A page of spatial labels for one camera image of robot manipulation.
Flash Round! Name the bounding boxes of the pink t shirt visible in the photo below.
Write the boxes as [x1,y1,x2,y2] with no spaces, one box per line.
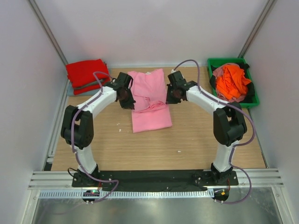
[128,69,172,133]

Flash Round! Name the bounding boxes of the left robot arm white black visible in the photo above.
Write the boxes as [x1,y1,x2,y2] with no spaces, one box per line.
[61,72,135,187]

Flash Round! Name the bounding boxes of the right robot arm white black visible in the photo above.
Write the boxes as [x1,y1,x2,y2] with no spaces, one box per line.
[166,71,247,185]

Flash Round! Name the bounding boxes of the red folded t shirt top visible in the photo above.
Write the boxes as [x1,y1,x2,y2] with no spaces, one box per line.
[66,59,109,88]

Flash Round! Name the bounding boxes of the red folded t shirt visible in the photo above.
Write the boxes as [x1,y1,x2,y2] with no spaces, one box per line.
[66,59,109,88]
[69,78,100,96]

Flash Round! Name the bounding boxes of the red folded t shirt lower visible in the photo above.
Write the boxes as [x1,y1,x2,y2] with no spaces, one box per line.
[69,78,100,96]

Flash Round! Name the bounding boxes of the grey folded t shirt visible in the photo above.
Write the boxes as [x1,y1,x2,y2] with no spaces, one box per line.
[67,74,111,97]

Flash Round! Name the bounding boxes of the orange t shirt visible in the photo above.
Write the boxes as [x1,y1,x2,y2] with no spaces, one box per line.
[215,64,252,100]

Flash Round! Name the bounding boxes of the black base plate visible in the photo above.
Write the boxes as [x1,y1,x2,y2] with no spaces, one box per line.
[71,169,239,192]

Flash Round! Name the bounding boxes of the white slotted cable duct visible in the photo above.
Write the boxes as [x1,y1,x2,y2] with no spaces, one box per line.
[39,189,214,199]

